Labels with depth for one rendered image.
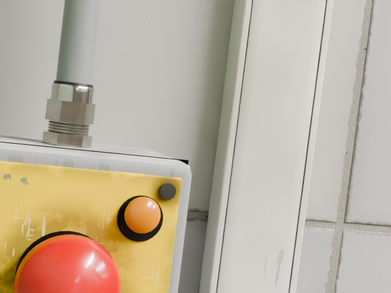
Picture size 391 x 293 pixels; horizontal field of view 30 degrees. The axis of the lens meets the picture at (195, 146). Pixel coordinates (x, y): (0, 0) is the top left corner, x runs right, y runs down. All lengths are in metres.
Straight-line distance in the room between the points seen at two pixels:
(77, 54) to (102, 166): 0.05
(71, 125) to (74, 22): 0.04
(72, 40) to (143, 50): 0.06
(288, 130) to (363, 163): 0.06
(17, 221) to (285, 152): 0.15
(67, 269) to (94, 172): 0.04
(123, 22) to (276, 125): 0.09
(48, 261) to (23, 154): 0.05
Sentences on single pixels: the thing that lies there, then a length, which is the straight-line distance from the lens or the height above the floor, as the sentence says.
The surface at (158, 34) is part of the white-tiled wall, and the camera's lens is 0.37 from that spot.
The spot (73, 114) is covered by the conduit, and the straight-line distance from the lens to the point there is 0.32.
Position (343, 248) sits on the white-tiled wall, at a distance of 0.42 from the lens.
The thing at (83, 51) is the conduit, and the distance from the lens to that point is 0.32.
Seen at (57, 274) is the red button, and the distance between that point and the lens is 0.27.
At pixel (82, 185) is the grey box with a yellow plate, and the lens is 0.29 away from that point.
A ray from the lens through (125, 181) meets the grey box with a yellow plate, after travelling 0.30.
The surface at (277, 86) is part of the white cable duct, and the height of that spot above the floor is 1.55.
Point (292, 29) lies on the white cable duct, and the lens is 0.38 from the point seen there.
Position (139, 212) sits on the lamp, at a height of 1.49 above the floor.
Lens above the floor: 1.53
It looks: 3 degrees down
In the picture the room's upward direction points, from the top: 7 degrees clockwise
